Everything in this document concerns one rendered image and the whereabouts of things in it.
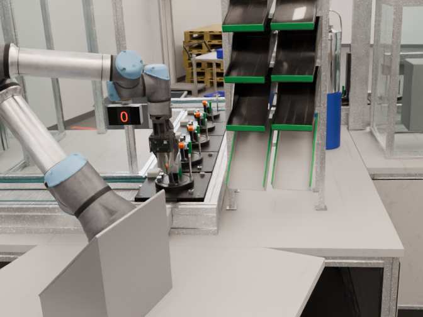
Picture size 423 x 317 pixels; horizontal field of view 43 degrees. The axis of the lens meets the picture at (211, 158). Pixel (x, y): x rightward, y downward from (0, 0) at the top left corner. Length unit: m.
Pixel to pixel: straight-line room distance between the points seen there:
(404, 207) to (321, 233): 0.78
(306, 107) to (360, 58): 1.10
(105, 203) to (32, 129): 0.35
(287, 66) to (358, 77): 1.16
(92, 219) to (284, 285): 0.56
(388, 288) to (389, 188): 0.73
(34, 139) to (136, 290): 0.52
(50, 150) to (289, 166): 0.79
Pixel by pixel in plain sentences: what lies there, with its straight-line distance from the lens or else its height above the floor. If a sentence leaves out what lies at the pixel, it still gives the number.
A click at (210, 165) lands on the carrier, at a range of 2.10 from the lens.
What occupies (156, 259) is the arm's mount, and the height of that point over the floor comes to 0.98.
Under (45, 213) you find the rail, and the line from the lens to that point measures 1.92.
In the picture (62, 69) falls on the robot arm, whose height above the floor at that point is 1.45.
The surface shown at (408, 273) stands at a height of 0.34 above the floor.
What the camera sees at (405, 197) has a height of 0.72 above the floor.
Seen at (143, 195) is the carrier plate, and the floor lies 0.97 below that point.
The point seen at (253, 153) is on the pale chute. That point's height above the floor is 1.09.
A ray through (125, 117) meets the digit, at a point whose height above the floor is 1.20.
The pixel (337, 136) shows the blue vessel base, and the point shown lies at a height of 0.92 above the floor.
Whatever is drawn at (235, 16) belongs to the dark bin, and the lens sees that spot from 1.78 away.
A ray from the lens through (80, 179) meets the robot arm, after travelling 1.38.
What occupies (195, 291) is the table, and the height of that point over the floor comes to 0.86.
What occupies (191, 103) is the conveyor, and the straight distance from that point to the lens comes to 3.31.
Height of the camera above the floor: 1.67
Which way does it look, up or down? 19 degrees down
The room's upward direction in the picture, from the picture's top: 3 degrees counter-clockwise
